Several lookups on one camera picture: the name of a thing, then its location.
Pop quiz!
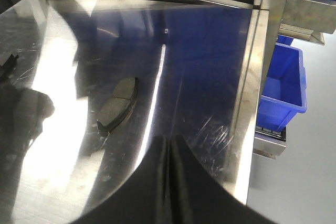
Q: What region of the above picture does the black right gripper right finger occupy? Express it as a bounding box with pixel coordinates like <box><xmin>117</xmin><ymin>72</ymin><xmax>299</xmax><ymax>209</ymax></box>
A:
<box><xmin>169</xmin><ymin>135</ymin><xmax>272</xmax><ymax>223</ymax></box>

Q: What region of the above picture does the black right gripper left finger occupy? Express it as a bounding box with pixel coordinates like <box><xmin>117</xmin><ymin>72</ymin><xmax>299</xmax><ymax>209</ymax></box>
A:
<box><xmin>73</xmin><ymin>136</ymin><xmax>168</xmax><ymax>223</ymax></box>

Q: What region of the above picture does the brake pad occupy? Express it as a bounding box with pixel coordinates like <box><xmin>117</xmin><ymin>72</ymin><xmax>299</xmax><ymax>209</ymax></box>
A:
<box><xmin>1</xmin><ymin>54</ymin><xmax>19</xmax><ymax>82</ymax></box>
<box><xmin>97</xmin><ymin>77</ymin><xmax>139</xmax><ymax>137</ymax></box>

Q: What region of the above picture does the blue bin floor right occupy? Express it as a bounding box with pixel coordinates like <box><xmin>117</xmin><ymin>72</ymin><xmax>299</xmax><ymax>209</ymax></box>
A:
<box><xmin>256</xmin><ymin>43</ymin><xmax>307</xmax><ymax>132</ymax></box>

